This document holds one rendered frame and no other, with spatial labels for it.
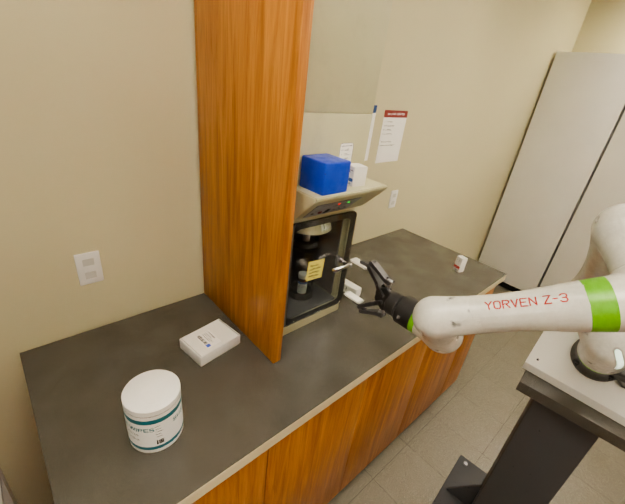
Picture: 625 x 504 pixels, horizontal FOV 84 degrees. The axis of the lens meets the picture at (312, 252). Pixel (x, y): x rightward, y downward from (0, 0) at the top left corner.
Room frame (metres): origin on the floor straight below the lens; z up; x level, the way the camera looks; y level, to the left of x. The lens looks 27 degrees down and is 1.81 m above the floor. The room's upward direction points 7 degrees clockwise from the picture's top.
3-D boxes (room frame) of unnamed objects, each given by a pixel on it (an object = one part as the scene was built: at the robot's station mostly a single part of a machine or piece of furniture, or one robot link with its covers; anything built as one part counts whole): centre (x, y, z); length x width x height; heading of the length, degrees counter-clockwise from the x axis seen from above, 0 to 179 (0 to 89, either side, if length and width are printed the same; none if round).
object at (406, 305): (0.88, -0.31, 1.20); 0.12 x 0.06 x 0.09; 135
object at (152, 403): (0.58, 0.34, 1.01); 0.13 x 0.13 x 0.15
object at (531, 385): (0.94, -1.00, 0.92); 0.32 x 0.32 x 0.04; 50
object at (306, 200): (1.05, -0.07, 1.46); 0.32 x 0.11 x 0.10; 135
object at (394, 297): (0.93, -0.26, 1.20); 0.09 x 0.07 x 0.08; 45
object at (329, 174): (0.99, -0.01, 1.55); 0.10 x 0.10 x 0.09; 45
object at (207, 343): (0.90, 0.30, 0.96); 0.16 x 0.12 x 0.04; 144
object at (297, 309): (1.08, -0.03, 1.19); 0.30 x 0.01 x 0.40; 134
